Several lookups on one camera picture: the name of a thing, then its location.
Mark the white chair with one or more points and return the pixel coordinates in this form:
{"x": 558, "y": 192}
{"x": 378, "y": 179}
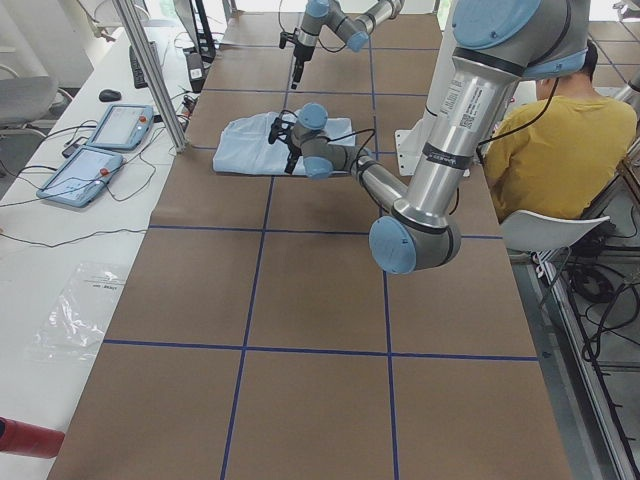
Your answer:
{"x": 530, "y": 232}

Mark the clear plastic zip bag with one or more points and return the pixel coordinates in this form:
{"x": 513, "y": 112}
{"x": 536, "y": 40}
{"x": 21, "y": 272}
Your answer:
{"x": 77, "y": 323}

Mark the near blue teach pendant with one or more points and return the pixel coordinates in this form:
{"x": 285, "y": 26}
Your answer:
{"x": 82, "y": 177}

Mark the aluminium frame post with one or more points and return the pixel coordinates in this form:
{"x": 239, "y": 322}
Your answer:
{"x": 153, "y": 73}

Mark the light blue button shirt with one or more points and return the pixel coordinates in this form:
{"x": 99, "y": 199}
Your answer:
{"x": 244, "y": 149}

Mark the person in yellow shirt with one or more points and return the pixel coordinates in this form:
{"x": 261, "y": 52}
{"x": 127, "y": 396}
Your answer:
{"x": 555, "y": 155}

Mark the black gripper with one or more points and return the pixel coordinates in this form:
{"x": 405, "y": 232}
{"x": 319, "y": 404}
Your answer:
{"x": 300, "y": 52}
{"x": 292, "y": 152}

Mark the red cylinder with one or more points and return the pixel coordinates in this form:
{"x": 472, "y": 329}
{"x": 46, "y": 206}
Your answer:
{"x": 30, "y": 440}

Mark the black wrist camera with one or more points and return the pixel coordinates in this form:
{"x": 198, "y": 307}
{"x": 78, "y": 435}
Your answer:
{"x": 280, "y": 130}
{"x": 286, "y": 38}

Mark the grey office chair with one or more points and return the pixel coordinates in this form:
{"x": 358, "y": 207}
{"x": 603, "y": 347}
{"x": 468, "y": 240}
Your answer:
{"x": 26, "y": 99}

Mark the far blue teach pendant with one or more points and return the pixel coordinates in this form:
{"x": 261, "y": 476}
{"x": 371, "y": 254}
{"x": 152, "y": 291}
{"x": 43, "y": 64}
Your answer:
{"x": 122, "y": 127}

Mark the black computer mouse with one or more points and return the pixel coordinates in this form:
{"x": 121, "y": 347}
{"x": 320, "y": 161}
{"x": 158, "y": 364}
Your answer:
{"x": 109, "y": 95}

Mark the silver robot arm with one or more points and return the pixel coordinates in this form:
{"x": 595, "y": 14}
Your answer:
{"x": 354, "y": 33}
{"x": 497, "y": 45}

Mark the black keyboard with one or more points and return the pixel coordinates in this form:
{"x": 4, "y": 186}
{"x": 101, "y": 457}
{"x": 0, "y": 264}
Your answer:
{"x": 139, "y": 79}

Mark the blue teach pendant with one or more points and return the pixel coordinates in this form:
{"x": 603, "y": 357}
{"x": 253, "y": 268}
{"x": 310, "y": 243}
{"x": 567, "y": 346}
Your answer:
{"x": 82, "y": 177}
{"x": 122, "y": 127}

